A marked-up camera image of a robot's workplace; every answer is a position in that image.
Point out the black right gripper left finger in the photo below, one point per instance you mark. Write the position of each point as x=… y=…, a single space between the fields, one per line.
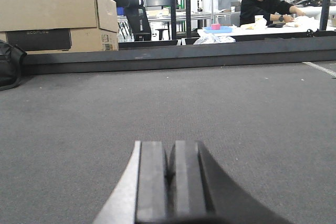
x=140 y=195

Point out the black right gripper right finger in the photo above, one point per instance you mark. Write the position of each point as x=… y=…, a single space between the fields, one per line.
x=201 y=188

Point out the clear plastic bag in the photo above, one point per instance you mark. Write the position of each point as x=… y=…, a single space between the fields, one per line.
x=214 y=39

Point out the blue tray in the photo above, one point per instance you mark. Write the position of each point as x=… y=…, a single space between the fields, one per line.
x=223 y=29

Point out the pink box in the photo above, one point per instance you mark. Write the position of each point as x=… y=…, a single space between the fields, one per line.
x=215 y=26

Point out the black office chair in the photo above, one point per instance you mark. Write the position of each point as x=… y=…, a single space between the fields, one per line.
x=137 y=20

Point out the large cardboard box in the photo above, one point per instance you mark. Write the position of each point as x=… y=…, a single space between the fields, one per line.
x=40 y=26

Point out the black bag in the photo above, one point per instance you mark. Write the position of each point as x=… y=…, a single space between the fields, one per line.
x=11 y=63

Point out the white work table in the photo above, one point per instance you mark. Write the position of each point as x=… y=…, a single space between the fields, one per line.
x=237 y=31

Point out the person in black sweater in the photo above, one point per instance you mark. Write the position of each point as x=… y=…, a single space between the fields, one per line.
x=271 y=10

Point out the black conveyor side rail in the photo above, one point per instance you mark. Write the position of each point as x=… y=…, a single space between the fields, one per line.
x=258 y=52

